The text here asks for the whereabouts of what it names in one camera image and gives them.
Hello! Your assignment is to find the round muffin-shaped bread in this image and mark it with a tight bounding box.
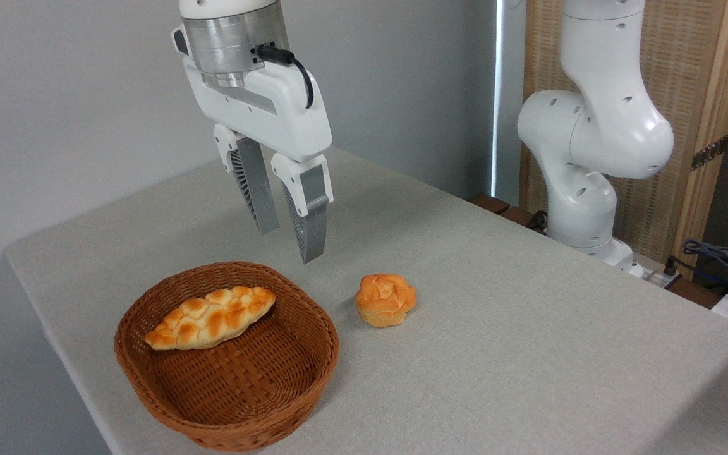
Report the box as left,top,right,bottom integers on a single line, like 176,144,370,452
355,272,417,329

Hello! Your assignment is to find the long braided bread loaf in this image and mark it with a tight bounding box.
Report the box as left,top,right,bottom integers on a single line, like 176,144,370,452
143,285,276,352

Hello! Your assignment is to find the white vertical wall trim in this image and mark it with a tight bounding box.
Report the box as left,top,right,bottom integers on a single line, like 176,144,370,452
492,0,504,198

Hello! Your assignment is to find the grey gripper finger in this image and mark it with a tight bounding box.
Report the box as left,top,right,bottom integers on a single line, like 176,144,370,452
269,153,335,265
213,123,281,236

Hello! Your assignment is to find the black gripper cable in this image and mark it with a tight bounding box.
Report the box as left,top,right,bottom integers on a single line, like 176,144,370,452
255,42,316,111

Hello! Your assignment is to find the dark cable bundle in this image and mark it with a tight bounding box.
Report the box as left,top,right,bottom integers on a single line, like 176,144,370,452
680,238,728,298

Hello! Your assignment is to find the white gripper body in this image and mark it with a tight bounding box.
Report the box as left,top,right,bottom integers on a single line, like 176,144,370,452
172,25,334,164

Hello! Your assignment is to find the metal screen hinge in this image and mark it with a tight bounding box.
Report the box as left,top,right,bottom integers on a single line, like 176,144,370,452
691,135,728,172

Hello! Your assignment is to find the brown woven wicker basket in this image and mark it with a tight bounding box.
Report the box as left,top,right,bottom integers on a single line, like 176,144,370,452
114,261,340,452

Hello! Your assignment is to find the brown wooden base board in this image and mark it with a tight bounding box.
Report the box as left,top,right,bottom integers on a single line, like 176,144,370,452
468,193,548,235

